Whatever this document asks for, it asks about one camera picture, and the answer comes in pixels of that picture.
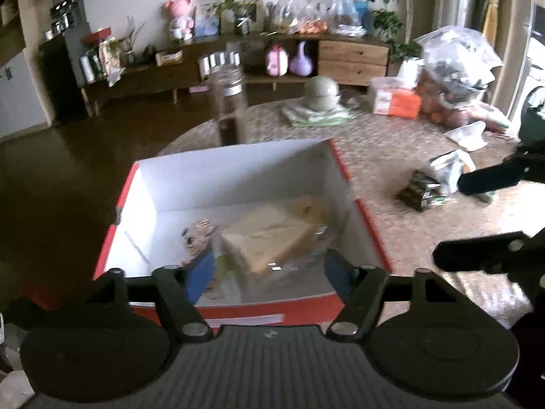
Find orange tissue box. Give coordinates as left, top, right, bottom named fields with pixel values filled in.
left=367, top=77, right=423, bottom=120

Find green folded cloth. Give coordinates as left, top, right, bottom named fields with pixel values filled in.
left=281, top=106, right=359, bottom=128

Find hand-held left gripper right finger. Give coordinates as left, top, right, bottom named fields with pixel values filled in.
left=324, top=251, right=452, bottom=344

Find white ceramic pot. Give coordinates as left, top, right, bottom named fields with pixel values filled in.
left=302, top=76, right=342, bottom=112

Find large clear plastic bag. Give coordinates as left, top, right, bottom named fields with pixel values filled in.
left=414, top=26, right=504, bottom=127

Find wooden sideboard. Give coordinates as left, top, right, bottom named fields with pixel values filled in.
left=80, top=33, right=391, bottom=117

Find white paper bag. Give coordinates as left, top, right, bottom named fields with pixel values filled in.
left=444, top=120, right=489, bottom=153

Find red shoebox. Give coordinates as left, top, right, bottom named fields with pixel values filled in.
left=92, top=138, right=393, bottom=330

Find glass jar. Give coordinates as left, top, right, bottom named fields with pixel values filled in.
left=208, top=65, right=250, bottom=146

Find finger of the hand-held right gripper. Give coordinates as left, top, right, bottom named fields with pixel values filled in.
left=457, top=145, right=545, bottom=197
left=432, top=230, right=545, bottom=283

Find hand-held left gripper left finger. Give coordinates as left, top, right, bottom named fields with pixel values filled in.
left=91, top=251, right=215, bottom=344

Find dark snack packet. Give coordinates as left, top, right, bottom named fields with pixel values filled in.
left=395, top=169, right=442, bottom=212

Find egg-shaped toy figure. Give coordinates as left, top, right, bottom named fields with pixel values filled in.
left=180, top=219, right=219, bottom=266

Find pink plush bag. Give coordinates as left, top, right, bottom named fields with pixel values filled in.
left=266, top=44, right=290, bottom=78

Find purple gourd toy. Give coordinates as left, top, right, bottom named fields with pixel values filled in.
left=289, top=41, right=315, bottom=78

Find vase of dried twigs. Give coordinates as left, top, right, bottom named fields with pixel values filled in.
left=121, top=16, right=147, bottom=66

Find green houseplant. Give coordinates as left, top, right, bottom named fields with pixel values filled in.
left=365, top=0, right=427, bottom=59

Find yellow curtain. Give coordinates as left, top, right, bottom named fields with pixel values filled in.
left=480, top=0, right=507, bottom=47

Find black cabinet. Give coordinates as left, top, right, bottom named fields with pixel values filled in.
left=37, top=0, right=93, bottom=125

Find pink plush doll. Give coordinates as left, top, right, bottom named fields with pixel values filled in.
left=163, top=0, right=195, bottom=42

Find white slatted rack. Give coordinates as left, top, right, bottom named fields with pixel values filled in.
left=199, top=50, right=242, bottom=80

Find white plastic bag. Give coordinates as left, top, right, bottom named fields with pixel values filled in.
left=427, top=149, right=476, bottom=197

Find packet of sliced bread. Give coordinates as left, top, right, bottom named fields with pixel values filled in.
left=220, top=196, right=338, bottom=275

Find small cardboard box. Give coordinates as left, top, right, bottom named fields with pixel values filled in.
left=155, top=49, right=184, bottom=67

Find plastic bags of food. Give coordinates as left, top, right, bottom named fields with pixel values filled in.
left=263, top=0, right=370, bottom=37

